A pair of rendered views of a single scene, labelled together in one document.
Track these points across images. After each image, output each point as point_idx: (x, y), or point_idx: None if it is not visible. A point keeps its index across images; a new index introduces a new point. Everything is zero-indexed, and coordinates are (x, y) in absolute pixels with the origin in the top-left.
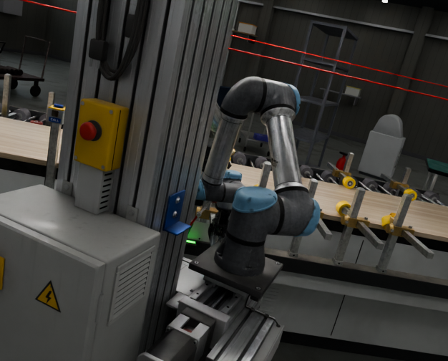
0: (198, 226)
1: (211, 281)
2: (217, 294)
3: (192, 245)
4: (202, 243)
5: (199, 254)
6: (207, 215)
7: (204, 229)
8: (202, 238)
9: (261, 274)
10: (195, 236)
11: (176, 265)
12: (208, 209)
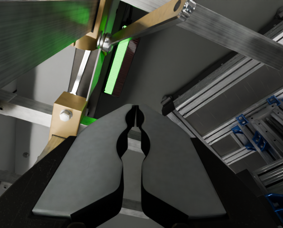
0: (109, 24)
1: None
2: None
3: (140, 38)
4: (127, 4)
5: (129, 4)
6: (108, 3)
7: (115, 3)
8: (118, 3)
9: None
10: (113, 22)
11: None
12: (97, 3)
